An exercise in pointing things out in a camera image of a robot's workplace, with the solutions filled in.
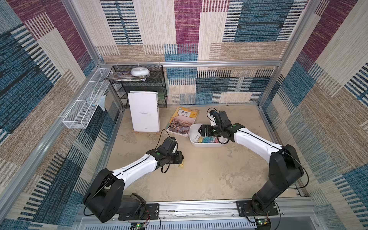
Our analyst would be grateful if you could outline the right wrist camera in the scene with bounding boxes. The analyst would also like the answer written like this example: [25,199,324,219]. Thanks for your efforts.
[210,110,232,127]

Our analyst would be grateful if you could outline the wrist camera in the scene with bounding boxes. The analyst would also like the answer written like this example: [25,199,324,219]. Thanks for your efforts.
[161,137,178,153]
[210,110,232,127]

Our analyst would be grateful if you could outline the black wire mesh shelf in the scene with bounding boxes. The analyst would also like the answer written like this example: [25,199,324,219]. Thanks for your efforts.
[109,65,168,109]

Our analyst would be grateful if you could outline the white upright book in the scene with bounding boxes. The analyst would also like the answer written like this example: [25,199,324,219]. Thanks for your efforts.
[128,91,160,133]

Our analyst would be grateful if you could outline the English textbook with city photo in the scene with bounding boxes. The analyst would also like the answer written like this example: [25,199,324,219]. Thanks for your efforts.
[165,106,199,137]

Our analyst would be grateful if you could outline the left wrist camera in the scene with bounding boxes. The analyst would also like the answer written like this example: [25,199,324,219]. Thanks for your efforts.
[161,137,178,153]

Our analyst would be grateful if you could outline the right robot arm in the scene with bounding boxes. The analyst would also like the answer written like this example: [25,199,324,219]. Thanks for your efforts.
[198,123,304,216]

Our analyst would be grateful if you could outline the magazine on shelf top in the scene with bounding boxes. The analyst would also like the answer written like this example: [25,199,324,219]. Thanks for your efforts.
[104,71,150,81]

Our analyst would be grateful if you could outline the white round device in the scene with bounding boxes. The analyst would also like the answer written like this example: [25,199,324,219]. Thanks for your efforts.
[130,67,150,77]

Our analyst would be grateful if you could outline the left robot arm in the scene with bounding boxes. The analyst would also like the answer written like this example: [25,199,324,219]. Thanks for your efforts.
[83,149,184,223]

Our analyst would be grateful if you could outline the teal binder clip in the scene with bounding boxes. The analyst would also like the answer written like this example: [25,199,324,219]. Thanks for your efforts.
[201,137,215,143]

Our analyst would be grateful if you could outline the white plastic storage box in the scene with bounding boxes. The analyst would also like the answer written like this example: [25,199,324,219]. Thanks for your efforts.
[189,124,227,148]

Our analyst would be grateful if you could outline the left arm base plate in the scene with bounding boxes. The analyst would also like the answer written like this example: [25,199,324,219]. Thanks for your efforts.
[118,203,160,221]

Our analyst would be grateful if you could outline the white wire wall basket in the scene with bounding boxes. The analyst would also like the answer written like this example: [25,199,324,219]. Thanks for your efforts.
[63,69,111,129]

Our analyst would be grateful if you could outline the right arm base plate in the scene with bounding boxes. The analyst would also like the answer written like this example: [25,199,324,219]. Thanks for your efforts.
[235,200,279,217]

